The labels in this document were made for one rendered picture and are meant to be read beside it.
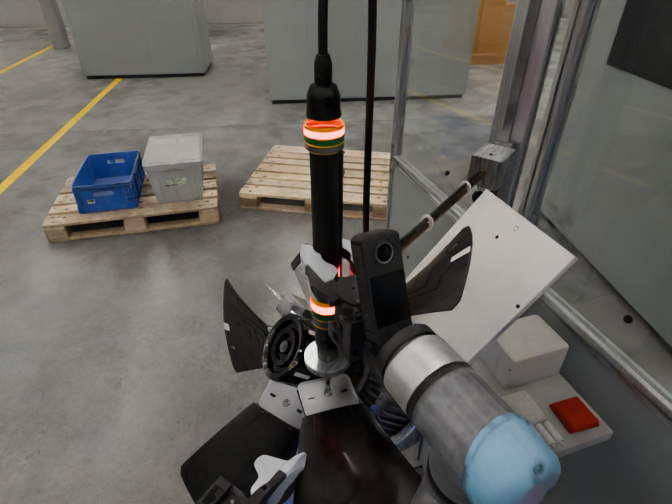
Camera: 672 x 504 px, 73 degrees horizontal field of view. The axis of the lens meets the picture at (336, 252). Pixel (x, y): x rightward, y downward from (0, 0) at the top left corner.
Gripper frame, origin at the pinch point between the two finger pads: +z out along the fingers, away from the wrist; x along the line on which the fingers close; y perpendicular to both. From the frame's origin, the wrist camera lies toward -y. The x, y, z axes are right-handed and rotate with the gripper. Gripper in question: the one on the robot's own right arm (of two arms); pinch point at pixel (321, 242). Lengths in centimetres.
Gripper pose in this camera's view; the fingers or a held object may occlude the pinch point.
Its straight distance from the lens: 58.5
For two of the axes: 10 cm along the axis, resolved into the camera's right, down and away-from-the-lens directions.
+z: -4.8, -5.1, 7.1
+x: 8.8, -2.7, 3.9
